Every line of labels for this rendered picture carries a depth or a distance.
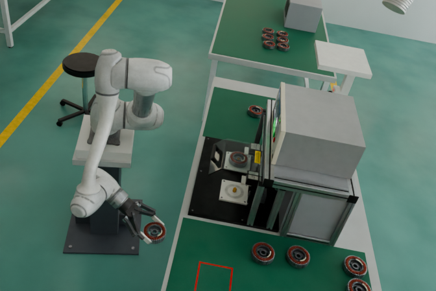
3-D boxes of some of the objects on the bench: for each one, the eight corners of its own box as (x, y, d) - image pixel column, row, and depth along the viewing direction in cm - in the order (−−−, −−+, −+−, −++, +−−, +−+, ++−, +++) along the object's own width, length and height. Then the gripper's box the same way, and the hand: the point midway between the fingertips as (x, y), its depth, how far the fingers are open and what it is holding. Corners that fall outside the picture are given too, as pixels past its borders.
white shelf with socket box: (300, 120, 303) (318, 64, 276) (298, 93, 333) (314, 39, 305) (348, 130, 303) (372, 74, 276) (342, 102, 333) (363, 48, 305)
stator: (246, 257, 205) (248, 253, 203) (256, 242, 213) (258, 237, 211) (267, 269, 201) (269, 265, 199) (276, 253, 209) (278, 249, 207)
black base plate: (187, 215, 220) (187, 212, 219) (205, 139, 271) (205, 135, 270) (278, 232, 220) (278, 229, 219) (278, 153, 271) (279, 150, 270)
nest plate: (218, 199, 229) (218, 198, 228) (222, 180, 241) (222, 179, 240) (246, 205, 229) (246, 203, 228) (248, 185, 241) (248, 184, 240)
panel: (278, 231, 218) (293, 190, 200) (278, 149, 271) (290, 111, 253) (280, 231, 218) (296, 190, 200) (280, 149, 271) (292, 111, 253)
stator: (281, 255, 209) (282, 251, 207) (296, 245, 215) (298, 241, 213) (297, 273, 202) (299, 268, 200) (313, 262, 209) (314, 257, 206)
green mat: (155, 334, 170) (155, 334, 170) (183, 217, 219) (183, 217, 218) (388, 380, 170) (388, 379, 170) (364, 253, 219) (364, 252, 218)
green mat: (202, 136, 273) (202, 135, 273) (214, 86, 321) (214, 86, 321) (348, 164, 273) (348, 164, 273) (337, 110, 322) (337, 110, 321)
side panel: (279, 236, 219) (296, 192, 199) (279, 231, 221) (296, 187, 202) (333, 246, 219) (355, 203, 199) (333, 242, 221) (354, 199, 202)
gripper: (133, 190, 216) (165, 221, 217) (104, 221, 198) (139, 254, 200) (139, 184, 211) (172, 215, 213) (111, 215, 193) (146, 249, 195)
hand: (154, 231), depth 206 cm, fingers closed on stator, 11 cm apart
